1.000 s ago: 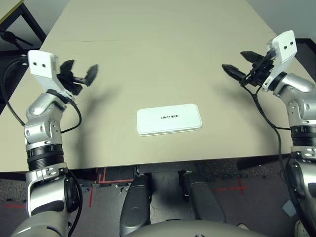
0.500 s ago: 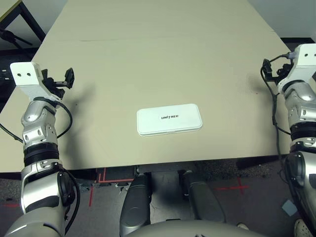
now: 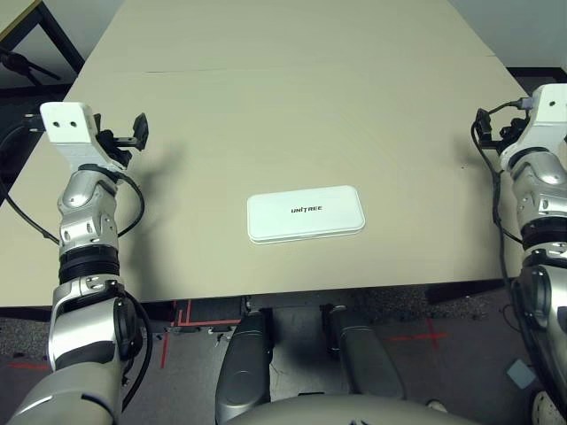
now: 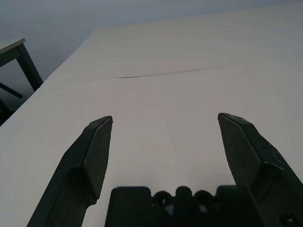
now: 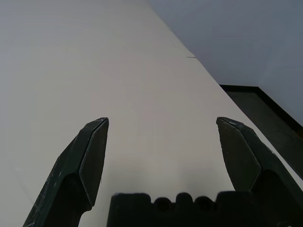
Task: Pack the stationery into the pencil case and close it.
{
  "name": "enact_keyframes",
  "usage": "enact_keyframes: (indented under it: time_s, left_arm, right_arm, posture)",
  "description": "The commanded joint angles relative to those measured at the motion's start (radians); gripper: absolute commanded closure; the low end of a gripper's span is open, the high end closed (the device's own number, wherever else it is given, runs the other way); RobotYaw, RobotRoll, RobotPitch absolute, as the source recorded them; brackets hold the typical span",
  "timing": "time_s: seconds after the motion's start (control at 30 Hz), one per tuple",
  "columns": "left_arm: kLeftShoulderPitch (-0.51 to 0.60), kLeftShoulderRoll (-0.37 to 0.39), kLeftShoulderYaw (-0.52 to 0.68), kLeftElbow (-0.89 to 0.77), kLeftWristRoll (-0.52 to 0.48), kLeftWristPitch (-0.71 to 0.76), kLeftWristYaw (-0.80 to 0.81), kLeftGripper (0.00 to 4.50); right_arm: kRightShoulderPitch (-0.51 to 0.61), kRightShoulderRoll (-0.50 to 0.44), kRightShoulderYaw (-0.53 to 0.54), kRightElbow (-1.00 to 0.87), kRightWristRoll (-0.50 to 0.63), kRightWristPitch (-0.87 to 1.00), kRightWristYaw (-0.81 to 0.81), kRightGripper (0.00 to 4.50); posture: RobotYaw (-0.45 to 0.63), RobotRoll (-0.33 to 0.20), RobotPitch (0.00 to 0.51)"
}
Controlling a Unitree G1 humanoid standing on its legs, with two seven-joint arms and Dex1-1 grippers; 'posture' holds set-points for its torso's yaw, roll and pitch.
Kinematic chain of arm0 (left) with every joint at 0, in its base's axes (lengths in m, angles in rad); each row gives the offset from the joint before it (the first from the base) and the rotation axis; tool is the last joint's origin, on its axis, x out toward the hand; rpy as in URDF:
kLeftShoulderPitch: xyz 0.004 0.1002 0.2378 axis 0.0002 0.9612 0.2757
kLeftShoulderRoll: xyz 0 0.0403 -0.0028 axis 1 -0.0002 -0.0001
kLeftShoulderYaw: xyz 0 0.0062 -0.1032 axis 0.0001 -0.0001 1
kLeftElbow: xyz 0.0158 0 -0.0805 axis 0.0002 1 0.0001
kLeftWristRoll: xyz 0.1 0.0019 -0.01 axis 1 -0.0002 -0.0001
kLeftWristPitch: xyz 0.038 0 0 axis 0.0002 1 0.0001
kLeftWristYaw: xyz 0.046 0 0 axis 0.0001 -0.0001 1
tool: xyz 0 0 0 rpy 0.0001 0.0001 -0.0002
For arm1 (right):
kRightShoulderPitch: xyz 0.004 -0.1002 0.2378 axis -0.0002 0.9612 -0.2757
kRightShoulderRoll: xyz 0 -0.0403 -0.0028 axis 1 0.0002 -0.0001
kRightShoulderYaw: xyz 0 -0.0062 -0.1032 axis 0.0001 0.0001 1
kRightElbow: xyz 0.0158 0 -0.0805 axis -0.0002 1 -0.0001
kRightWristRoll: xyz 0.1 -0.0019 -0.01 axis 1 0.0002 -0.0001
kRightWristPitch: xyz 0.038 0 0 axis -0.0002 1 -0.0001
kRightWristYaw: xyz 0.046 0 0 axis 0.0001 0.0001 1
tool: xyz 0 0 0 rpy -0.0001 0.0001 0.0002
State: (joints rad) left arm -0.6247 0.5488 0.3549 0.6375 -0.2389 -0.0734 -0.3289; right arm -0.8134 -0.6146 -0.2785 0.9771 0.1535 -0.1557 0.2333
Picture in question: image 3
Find grey left robot leg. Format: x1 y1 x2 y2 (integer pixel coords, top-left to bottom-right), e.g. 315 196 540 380
214 309 272 421

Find white plastic pencil case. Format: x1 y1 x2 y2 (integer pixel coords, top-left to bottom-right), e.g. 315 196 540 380
245 184 367 244

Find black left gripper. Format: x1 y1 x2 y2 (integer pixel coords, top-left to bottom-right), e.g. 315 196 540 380
91 112 150 167

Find red tape cross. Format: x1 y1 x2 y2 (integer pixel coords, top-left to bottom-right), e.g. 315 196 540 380
384 318 449 351

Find side table with black frame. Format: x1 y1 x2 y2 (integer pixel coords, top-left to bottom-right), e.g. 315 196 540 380
0 0 85 76

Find grey right robot leg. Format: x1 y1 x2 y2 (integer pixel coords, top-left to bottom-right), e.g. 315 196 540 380
325 304 407 399

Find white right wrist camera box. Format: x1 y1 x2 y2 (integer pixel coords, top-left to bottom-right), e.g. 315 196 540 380
502 83 567 167

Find grey square floor pad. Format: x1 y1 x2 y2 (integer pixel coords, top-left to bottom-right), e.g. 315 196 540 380
507 359 535 390

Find red tape lines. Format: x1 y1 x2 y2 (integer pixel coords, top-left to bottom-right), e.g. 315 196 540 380
159 298 243 371

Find thick black left camera cable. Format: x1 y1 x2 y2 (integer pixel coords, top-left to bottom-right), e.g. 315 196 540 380
0 115 61 244

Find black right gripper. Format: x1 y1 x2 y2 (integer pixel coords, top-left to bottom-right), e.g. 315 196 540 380
476 108 528 151

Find grey robot torso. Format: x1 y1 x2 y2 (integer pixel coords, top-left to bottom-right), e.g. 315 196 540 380
221 393 479 425

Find black tripod stand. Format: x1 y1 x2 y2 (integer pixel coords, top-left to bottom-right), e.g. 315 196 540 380
0 48 61 83

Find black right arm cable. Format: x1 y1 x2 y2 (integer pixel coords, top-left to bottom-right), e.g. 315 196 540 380
470 99 550 390

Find thin black floor cable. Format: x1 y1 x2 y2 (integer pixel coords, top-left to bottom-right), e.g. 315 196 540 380
502 303 532 359

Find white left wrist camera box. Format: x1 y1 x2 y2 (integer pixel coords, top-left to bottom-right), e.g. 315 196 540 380
39 101 120 172

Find grey robot leg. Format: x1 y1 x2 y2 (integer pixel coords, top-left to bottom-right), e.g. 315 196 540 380
214 309 272 421
325 304 407 399

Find thin black left gripper cable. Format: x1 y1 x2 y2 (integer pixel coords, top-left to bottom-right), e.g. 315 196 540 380
117 176 146 238

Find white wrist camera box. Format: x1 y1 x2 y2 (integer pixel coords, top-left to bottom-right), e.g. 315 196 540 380
39 101 120 172
502 83 567 167

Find black table frame bar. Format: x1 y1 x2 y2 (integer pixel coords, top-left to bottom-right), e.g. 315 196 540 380
424 281 506 305

